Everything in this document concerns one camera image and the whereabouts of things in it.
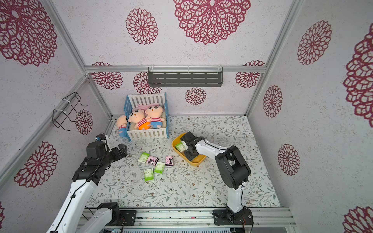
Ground yellow plastic storage box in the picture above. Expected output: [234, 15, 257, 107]
[172, 132, 206, 167]

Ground pink kuromi tissue pack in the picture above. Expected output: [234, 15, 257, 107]
[165, 156, 174, 167]
[146, 155, 159, 166]

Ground green tissue pack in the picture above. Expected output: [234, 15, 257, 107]
[154, 162, 165, 174]
[144, 169, 154, 182]
[175, 142, 187, 153]
[138, 152, 150, 164]

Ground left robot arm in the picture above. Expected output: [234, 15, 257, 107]
[47, 141, 128, 233]

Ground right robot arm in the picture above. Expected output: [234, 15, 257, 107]
[180, 132, 254, 227]

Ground plush doll outside crib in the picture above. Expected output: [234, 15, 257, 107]
[116, 115, 128, 138]

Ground plush doll orange shorts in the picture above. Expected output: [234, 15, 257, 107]
[128, 110, 151, 130]

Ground plush doll blue shorts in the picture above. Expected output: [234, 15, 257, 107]
[145, 106, 166, 129]

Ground blue white toy crib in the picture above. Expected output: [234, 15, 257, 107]
[120, 93, 169, 140]

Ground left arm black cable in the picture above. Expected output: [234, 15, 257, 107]
[55, 132, 113, 233]

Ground black wire wall rack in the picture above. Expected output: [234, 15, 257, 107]
[51, 92, 88, 132]

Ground grey wall shelf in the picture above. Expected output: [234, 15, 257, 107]
[147, 67, 223, 88]

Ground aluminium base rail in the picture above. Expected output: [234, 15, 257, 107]
[80, 207, 297, 229]

